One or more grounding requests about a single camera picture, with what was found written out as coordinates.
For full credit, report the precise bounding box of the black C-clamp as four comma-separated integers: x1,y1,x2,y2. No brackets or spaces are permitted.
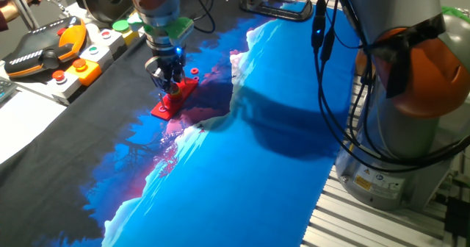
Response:
239,0,314,23

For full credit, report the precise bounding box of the aluminium frame post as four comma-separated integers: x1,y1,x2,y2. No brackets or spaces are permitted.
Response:
4,0,40,32

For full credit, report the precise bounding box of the orange box orange button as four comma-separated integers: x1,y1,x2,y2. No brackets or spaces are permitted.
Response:
65,57,104,87

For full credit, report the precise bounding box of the white box red mushroom button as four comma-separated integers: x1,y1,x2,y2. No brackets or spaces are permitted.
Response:
46,69,83,105

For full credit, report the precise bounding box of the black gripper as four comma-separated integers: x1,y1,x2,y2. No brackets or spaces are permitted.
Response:
151,42,187,95

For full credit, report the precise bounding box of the person's forearm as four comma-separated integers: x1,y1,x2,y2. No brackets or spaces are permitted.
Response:
0,0,21,33

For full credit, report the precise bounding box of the open cardboard box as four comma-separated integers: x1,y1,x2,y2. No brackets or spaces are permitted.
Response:
353,48,374,76

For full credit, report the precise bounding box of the black filament spool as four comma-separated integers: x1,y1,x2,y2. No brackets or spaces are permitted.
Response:
73,0,135,24

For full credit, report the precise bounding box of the black USB cable blue light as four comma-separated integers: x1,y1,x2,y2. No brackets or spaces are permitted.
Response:
310,0,470,173

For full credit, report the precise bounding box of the printed landscape cloth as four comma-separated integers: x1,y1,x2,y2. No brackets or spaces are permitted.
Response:
0,0,363,247

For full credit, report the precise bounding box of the red Hanoi base with pegs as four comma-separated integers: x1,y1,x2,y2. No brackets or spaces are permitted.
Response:
150,76,200,122

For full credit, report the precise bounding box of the green fabric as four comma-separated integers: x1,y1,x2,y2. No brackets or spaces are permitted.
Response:
439,5,470,24

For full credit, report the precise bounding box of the black keyboard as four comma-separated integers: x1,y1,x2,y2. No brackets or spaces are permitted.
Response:
0,76,18,104

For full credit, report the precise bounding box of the yellow box green button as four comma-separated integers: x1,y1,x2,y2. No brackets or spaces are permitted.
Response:
111,18,141,47

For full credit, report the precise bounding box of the black orange teach pendant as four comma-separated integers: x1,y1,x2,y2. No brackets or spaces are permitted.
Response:
2,15,88,80

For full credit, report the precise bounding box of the white paper sheet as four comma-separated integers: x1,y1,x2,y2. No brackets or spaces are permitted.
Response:
0,87,68,166

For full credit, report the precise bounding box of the white box green button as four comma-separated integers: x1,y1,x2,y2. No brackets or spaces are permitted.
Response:
79,43,115,72

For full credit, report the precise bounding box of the white box small red button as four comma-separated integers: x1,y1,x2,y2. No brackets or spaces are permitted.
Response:
91,28,128,56

